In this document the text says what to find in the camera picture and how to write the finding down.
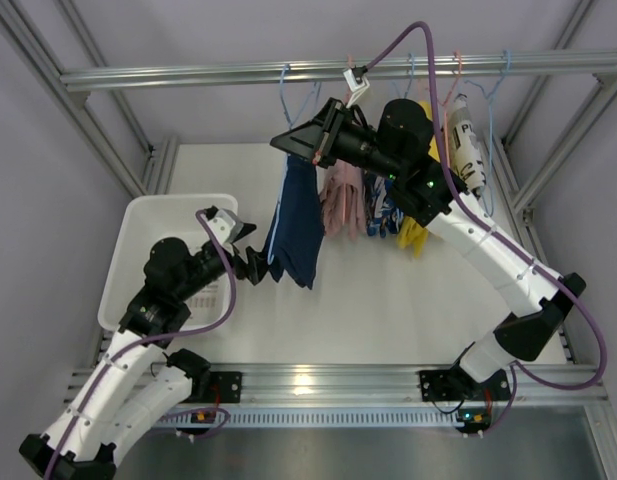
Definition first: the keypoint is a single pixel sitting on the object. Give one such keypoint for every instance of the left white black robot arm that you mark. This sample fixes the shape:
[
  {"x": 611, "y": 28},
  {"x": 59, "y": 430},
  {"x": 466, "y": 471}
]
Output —
[{"x": 138, "y": 381}]

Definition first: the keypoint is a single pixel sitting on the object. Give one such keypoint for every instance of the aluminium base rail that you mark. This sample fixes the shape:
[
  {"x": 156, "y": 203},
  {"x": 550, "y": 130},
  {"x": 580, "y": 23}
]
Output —
[{"x": 312, "y": 386}]

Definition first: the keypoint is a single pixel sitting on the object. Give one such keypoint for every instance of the blue white patterned trousers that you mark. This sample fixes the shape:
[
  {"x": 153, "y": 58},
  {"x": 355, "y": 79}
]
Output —
[{"x": 383, "y": 217}]

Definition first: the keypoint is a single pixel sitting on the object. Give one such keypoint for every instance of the empty light blue hanger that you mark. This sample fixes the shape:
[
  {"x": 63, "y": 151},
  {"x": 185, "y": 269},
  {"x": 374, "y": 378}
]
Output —
[{"x": 487, "y": 195}]

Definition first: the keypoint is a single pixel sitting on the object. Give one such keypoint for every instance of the left aluminium frame strut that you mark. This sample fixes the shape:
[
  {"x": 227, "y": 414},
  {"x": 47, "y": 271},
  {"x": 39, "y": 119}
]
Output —
[{"x": 28, "y": 42}]

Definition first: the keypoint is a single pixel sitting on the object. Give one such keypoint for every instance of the aluminium frame strut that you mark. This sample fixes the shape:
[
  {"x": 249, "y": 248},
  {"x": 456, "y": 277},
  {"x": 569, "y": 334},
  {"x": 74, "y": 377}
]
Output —
[
  {"x": 560, "y": 109},
  {"x": 28, "y": 42}
]

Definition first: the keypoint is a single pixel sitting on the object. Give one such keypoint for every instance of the white black print trousers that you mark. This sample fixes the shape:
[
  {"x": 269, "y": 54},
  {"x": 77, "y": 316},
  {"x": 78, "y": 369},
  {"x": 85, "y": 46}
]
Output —
[{"x": 462, "y": 145}]

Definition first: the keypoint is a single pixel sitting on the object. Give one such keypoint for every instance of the pink wire hanger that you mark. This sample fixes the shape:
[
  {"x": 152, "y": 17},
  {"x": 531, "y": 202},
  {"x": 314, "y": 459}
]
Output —
[{"x": 353, "y": 193}]

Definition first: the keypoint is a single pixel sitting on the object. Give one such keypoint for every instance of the aluminium hanging rail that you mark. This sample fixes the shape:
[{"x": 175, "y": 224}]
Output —
[{"x": 552, "y": 62}]

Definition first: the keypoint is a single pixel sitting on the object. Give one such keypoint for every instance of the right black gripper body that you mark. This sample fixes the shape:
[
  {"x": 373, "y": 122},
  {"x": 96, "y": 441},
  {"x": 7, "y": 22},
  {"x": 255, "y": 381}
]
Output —
[{"x": 326, "y": 136}]

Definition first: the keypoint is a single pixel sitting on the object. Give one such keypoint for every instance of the slotted grey cable duct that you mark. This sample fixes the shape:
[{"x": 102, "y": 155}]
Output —
[{"x": 343, "y": 417}]

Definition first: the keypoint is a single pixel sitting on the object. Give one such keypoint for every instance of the navy blue trousers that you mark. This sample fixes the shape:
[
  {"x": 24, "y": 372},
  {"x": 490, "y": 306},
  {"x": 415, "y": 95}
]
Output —
[{"x": 296, "y": 232}]

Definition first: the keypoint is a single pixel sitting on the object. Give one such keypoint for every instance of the yellow trousers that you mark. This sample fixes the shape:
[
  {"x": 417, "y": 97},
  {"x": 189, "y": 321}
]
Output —
[{"x": 411, "y": 234}]

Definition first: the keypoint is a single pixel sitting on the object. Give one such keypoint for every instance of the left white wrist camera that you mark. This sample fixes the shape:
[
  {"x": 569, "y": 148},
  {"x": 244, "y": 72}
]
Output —
[{"x": 223, "y": 224}]

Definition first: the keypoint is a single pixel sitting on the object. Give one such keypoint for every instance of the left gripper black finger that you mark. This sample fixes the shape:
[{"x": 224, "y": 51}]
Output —
[
  {"x": 242, "y": 230},
  {"x": 256, "y": 265}
]

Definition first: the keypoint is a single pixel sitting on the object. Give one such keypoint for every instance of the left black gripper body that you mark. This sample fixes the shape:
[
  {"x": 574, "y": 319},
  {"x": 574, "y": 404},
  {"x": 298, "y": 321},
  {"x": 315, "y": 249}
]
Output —
[{"x": 240, "y": 265}]

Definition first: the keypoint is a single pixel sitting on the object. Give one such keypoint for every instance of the pink trousers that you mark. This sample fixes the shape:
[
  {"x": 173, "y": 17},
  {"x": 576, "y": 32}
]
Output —
[{"x": 342, "y": 200}]

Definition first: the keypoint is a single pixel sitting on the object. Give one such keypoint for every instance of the white plastic basket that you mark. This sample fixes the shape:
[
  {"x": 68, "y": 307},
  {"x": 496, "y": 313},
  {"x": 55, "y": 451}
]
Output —
[{"x": 146, "y": 221}]

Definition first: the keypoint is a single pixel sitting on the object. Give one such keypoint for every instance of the right aluminium frame strut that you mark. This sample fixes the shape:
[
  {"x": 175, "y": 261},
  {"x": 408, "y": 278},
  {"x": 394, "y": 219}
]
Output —
[{"x": 560, "y": 109}]

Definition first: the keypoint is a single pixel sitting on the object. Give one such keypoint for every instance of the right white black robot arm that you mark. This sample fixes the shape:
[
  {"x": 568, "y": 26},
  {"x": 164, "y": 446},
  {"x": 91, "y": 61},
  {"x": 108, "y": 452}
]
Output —
[{"x": 425, "y": 190}]

